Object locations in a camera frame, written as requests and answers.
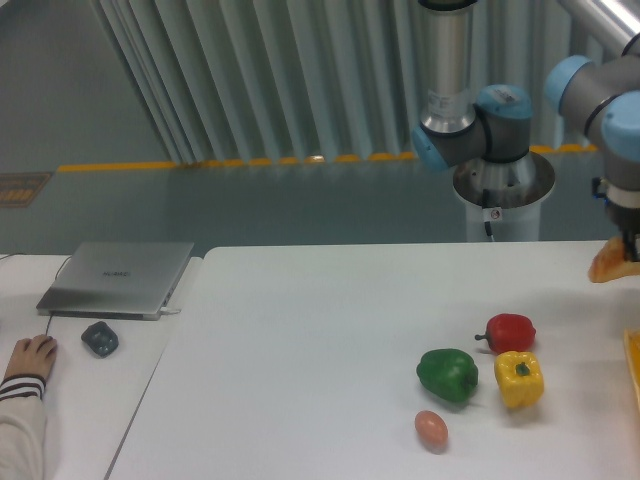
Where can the dark grey small device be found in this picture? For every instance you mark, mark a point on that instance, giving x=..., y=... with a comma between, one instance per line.
x=101, y=339

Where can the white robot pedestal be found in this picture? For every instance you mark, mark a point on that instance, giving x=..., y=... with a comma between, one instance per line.
x=503, y=202

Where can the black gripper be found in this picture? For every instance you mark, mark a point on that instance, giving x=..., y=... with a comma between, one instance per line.
x=621, y=200

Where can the white pleated curtain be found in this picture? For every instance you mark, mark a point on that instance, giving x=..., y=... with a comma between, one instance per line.
x=249, y=81

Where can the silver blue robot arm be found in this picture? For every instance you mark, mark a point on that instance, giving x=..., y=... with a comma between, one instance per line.
x=590, y=95

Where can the striped sleeve forearm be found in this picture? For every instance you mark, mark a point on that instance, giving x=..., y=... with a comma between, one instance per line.
x=23, y=426

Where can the yellow bell pepper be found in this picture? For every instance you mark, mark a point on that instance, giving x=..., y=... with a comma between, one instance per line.
x=519, y=378

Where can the orange triangular bread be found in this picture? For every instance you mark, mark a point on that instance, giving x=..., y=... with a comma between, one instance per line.
x=612, y=262

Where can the green bell pepper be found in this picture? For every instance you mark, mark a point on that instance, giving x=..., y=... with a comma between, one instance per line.
x=450, y=374

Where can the brown egg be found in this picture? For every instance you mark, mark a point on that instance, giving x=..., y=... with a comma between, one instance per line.
x=431, y=428

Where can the red bell pepper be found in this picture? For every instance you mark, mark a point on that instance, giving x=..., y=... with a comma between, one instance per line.
x=508, y=332

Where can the silver closed laptop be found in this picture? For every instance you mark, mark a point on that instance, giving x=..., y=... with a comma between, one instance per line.
x=117, y=280

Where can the person's hand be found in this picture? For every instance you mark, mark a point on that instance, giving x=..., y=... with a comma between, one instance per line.
x=30, y=359

